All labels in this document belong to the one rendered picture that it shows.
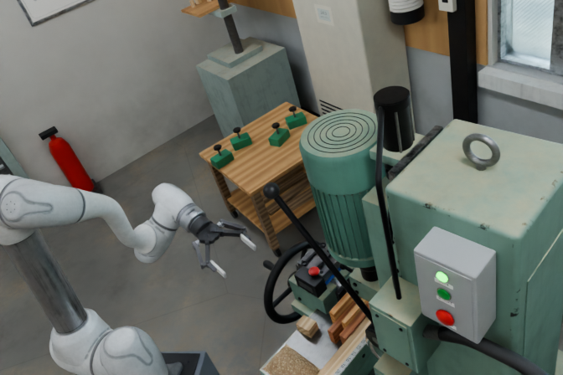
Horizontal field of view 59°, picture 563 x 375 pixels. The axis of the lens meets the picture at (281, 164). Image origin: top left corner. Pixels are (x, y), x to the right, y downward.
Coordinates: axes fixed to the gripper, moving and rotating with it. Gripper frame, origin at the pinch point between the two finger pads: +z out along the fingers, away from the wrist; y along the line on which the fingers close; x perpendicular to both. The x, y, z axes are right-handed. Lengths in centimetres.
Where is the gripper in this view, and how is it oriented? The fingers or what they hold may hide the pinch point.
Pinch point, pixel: (238, 259)
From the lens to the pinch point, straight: 168.2
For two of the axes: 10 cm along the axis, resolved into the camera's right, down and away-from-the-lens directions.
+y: 6.8, -5.6, 4.7
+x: -0.1, 6.3, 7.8
